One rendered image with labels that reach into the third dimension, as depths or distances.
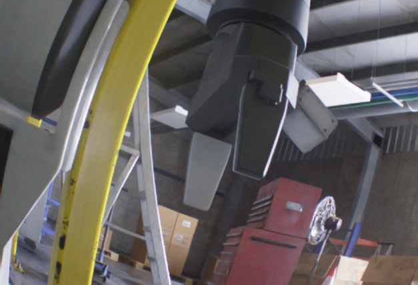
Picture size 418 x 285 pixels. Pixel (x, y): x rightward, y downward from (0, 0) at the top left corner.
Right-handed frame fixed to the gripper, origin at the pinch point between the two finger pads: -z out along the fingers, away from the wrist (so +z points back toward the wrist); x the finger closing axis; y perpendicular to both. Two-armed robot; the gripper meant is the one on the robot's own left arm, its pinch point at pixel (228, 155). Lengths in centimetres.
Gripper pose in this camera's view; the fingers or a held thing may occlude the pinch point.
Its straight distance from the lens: 50.7
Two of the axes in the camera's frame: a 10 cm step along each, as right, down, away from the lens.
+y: 9.1, 3.3, 2.5
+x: 3.5, -3.0, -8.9
